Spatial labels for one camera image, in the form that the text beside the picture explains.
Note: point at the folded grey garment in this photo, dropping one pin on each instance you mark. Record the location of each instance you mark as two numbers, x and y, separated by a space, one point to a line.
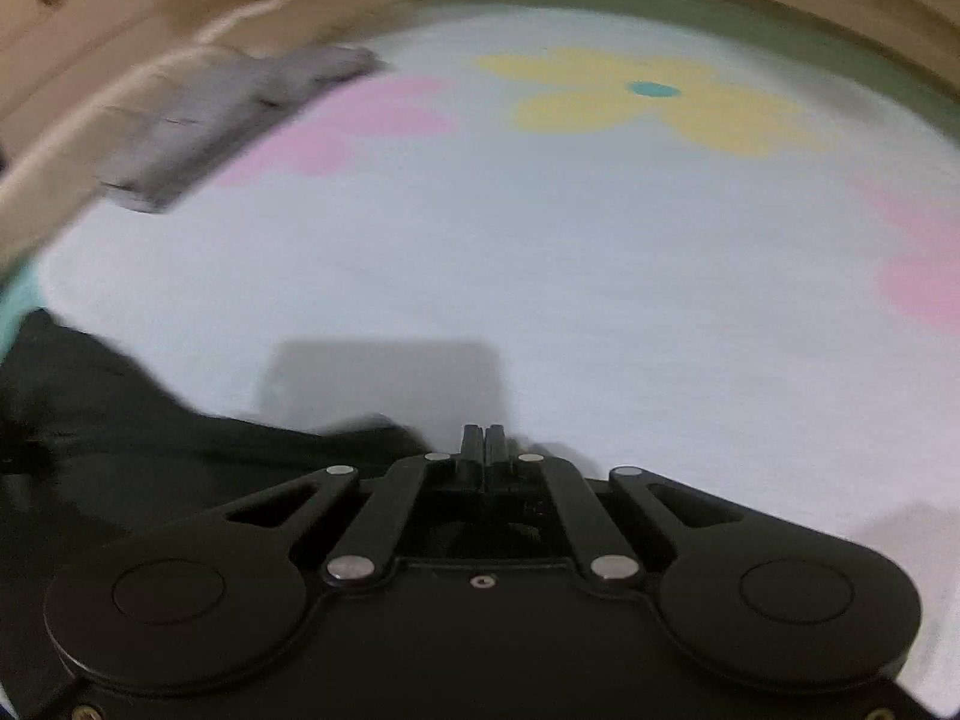
219 113

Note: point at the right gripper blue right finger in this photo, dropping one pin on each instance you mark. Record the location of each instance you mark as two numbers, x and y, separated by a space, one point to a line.
496 455

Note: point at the black track pants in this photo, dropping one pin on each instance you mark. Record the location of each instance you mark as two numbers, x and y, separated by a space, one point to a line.
94 449

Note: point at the beige long pillow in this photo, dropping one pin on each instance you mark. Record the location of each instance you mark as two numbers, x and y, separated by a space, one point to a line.
58 174

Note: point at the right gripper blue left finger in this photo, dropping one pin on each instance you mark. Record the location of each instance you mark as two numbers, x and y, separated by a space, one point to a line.
471 457

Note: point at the floral bed blanket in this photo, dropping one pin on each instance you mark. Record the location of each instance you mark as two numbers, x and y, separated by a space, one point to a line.
677 233

